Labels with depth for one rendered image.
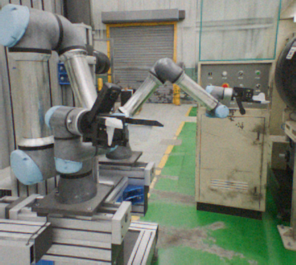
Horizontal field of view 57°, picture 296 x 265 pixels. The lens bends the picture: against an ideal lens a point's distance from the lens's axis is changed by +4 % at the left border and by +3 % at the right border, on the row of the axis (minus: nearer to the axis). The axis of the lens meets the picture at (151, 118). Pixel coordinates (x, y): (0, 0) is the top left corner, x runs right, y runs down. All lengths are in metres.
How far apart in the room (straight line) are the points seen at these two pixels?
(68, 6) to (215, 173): 1.68
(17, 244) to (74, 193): 0.22
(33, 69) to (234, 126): 1.67
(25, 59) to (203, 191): 1.87
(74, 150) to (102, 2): 11.04
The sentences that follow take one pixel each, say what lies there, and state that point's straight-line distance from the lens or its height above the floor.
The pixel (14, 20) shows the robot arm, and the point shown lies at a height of 1.31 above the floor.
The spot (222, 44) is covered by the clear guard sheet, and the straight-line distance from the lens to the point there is 2.23.
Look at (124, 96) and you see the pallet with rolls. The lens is 7.76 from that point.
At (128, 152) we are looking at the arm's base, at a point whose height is 0.75.
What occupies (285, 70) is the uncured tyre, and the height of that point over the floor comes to 1.19.
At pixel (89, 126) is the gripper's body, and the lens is 0.73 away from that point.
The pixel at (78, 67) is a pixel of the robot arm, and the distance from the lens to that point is 0.93.
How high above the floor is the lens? 1.17
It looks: 10 degrees down
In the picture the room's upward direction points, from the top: straight up
